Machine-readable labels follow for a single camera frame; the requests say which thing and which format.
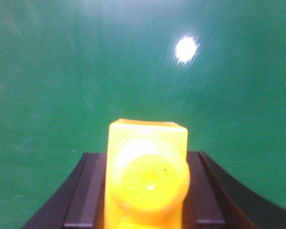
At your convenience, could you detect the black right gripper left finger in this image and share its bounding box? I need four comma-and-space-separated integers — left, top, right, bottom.
23, 153, 106, 229

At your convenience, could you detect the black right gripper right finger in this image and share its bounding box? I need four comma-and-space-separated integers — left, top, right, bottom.
182, 151, 286, 229

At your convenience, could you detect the yellow toy brick block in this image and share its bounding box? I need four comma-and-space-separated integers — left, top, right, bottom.
104, 119, 190, 229

